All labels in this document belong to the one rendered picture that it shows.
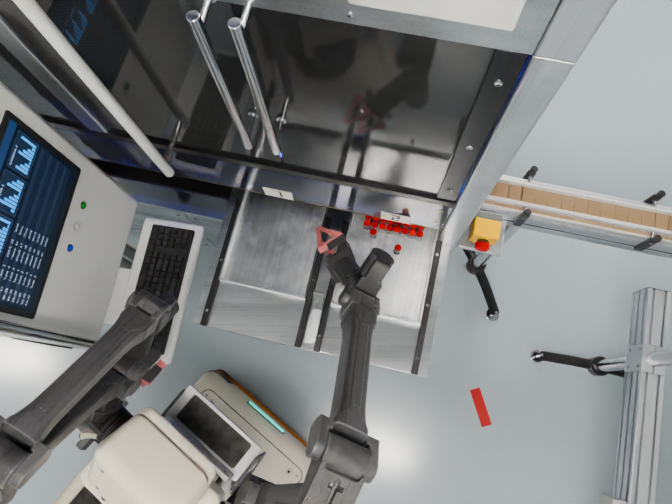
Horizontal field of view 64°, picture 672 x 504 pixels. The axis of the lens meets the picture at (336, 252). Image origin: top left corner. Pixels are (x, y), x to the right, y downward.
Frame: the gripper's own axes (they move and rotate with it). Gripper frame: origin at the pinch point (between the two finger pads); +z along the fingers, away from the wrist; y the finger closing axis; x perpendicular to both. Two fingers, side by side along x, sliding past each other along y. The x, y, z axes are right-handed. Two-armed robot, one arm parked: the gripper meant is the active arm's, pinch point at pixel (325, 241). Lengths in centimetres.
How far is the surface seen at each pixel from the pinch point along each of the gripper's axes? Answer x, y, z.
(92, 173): 42, 14, 52
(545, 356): -64, -126, -17
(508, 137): -33, 32, -27
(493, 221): -43.3, -19.5, -9.9
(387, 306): -8.1, -34.4, -5.6
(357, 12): -13, 63, -19
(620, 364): -76, -106, -41
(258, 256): 15.8, -21.3, 25.8
